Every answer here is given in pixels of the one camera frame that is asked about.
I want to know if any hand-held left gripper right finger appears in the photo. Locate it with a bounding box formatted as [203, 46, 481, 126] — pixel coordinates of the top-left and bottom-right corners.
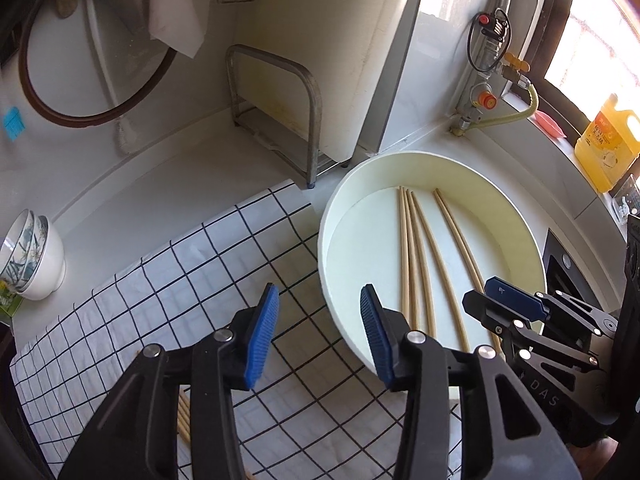
[360, 284, 573, 480]

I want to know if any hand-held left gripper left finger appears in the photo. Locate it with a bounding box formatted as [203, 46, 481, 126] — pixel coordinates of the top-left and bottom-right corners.
[57, 282, 281, 480]

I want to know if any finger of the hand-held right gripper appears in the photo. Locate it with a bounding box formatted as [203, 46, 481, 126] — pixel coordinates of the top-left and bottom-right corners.
[484, 276, 621, 336]
[462, 289, 601, 373]

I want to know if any pile of wooden chopsticks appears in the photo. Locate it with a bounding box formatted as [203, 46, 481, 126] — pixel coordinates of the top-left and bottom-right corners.
[397, 186, 503, 356]

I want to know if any white round basin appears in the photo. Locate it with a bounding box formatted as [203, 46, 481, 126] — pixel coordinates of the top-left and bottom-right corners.
[317, 151, 547, 403]

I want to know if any black gas stove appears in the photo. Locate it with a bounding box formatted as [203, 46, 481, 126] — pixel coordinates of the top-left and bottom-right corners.
[542, 227, 631, 321]

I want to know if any black checked white cloth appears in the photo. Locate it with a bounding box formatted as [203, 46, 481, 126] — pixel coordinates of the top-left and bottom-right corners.
[10, 182, 461, 480]

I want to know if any clear plastic holder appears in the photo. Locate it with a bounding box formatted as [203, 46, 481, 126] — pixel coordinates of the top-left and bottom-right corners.
[611, 175, 640, 223]

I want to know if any yellow oil bottle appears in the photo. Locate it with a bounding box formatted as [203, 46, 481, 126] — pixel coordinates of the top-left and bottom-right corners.
[574, 92, 640, 193]

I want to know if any pink plastic dish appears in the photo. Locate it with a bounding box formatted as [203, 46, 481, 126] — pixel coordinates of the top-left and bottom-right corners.
[532, 110, 568, 140]

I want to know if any metal cutting board rack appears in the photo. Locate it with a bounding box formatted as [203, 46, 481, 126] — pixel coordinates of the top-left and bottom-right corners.
[225, 44, 351, 190]

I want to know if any white ceramic bowl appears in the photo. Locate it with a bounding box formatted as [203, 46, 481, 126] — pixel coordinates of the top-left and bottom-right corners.
[15, 215, 67, 302]

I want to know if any blue patterned bowl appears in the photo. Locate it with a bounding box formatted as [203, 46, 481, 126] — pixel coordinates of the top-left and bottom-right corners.
[0, 208, 51, 291]

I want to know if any yellow green pouch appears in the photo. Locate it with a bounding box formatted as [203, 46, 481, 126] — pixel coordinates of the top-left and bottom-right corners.
[0, 280, 23, 318]

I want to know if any white cutting board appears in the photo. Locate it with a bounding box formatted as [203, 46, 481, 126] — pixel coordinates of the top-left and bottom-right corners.
[280, 0, 431, 158]

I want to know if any dark-framed window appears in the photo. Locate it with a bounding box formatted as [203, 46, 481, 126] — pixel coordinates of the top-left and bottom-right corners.
[530, 0, 640, 126]

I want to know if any grey hanging rag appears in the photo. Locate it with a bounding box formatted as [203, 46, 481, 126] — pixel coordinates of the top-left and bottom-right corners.
[147, 0, 211, 58]

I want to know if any yellowish gas hose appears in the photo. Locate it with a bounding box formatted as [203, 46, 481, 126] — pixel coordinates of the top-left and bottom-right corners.
[450, 80, 540, 136]

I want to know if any brown rubber ring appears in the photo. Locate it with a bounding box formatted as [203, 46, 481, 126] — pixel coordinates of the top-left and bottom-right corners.
[17, 0, 178, 128]

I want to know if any gas shutoff with black cable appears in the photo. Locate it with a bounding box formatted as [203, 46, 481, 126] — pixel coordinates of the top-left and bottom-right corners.
[467, 7, 513, 73]

